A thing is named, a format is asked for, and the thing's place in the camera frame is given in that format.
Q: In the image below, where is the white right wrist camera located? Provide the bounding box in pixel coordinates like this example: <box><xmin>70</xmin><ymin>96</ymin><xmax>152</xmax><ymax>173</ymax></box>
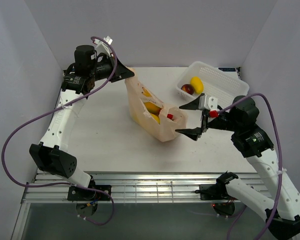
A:
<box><xmin>198</xmin><ymin>94</ymin><xmax>218</xmax><ymax>111</ymax></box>

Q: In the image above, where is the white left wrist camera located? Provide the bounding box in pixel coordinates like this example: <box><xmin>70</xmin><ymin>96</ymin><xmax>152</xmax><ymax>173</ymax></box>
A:
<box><xmin>92</xmin><ymin>36</ymin><xmax>113</xmax><ymax>57</ymax></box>

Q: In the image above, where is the banana print plastic bag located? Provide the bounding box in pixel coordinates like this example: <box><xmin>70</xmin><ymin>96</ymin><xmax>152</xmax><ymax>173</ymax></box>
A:
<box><xmin>124</xmin><ymin>67</ymin><xmax>188</xmax><ymax>142</ymax></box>

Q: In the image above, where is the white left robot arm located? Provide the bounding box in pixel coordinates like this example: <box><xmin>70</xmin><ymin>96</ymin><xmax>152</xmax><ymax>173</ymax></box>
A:
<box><xmin>29</xmin><ymin>43</ymin><xmax>135</xmax><ymax>201</ymax></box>

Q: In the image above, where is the yellow banana bunch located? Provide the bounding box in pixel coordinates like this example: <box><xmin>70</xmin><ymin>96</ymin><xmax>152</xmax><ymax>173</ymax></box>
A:
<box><xmin>141</xmin><ymin>87</ymin><xmax>162</xmax><ymax>124</ymax></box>

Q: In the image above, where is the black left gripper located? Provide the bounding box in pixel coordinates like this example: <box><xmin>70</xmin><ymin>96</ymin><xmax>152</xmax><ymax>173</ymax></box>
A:
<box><xmin>89</xmin><ymin>53</ymin><xmax>135</xmax><ymax>83</ymax></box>

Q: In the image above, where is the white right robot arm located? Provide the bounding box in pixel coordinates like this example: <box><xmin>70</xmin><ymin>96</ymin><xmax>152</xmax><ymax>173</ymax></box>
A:
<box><xmin>178</xmin><ymin>94</ymin><xmax>300</xmax><ymax>240</ymax></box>

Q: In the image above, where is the dark red apple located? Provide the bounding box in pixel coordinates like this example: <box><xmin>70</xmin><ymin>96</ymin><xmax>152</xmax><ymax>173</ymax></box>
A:
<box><xmin>181</xmin><ymin>84</ymin><xmax>195</xmax><ymax>95</ymax></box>

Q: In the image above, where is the white plastic basket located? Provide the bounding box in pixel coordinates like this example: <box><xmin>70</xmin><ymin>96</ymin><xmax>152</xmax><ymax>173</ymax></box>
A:
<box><xmin>175</xmin><ymin>61</ymin><xmax>250</xmax><ymax>108</ymax></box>

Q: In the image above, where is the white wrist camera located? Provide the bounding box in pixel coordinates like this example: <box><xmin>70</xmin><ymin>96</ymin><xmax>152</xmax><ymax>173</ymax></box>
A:
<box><xmin>92</xmin><ymin>36</ymin><xmax>113</xmax><ymax>57</ymax></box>
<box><xmin>198</xmin><ymin>94</ymin><xmax>218</xmax><ymax>111</ymax></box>

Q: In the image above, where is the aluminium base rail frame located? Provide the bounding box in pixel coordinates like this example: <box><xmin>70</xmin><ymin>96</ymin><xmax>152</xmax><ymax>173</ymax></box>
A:
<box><xmin>11</xmin><ymin>66</ymin><xmax>300</xmax><ymax>240</ymax></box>

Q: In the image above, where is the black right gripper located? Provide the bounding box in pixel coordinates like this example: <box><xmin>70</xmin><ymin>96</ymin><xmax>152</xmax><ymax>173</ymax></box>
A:
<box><xmin>174</xmin><ymin>93</ymin><xmax>240</xmax><ymax>141</ymax></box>

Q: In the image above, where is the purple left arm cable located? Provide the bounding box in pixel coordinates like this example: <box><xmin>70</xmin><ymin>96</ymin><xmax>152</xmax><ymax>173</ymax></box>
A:
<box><xmin>1</xmin><ymin>36</ymin><xmax>120</xmax><ymax>226</ymax></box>

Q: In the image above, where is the yellow lemon fruit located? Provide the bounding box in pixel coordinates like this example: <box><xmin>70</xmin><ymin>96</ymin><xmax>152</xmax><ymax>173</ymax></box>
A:
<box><xmin>190</xmin><ymin>76</ymin><xmax>204</xmax><ymax>95</ymax></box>

